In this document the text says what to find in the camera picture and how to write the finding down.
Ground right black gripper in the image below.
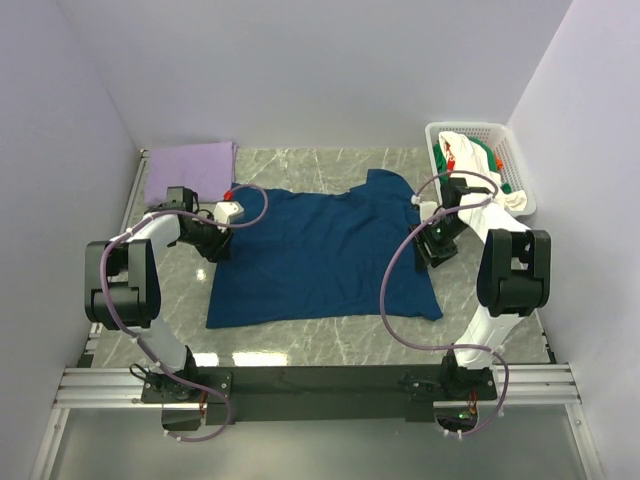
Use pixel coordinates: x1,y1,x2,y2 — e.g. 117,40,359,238
408,216,470,273

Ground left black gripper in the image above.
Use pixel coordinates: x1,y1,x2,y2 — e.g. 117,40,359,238
180,212,235,263

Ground blue t shirt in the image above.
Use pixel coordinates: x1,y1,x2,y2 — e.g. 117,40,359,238
206,169,443,329

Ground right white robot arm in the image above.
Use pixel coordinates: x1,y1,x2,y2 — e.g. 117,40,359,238
410,170,551,399

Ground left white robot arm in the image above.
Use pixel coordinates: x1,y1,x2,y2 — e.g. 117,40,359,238
84,187,244,402

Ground folded purple t shirt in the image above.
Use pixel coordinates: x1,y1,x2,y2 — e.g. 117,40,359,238
144,141,237,206

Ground white t shirt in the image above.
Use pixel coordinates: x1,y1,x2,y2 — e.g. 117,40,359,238
437,131,527,211

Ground green t shirt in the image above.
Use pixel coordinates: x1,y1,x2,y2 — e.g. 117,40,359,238
432,137,513,194

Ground white plastic laundry basket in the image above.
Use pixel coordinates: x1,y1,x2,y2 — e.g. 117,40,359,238
425,121,537,217

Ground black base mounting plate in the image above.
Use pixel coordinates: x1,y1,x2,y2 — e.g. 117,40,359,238
141,365,498,425

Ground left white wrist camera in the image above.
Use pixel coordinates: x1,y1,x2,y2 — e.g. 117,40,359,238
213,201,244,224

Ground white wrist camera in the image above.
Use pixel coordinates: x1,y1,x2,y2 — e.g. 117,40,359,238
213,201,244,224
411,195,440,222

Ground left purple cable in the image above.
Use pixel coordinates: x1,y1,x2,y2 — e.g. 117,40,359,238
100,183,270,444

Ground purple cable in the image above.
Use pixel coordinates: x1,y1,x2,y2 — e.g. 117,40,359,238
380,170,511,438
100,183,270,444

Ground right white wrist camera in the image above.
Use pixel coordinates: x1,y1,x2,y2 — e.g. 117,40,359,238
411,195,440,222

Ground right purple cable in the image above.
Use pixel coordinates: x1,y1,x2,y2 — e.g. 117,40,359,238
380,170,511,438

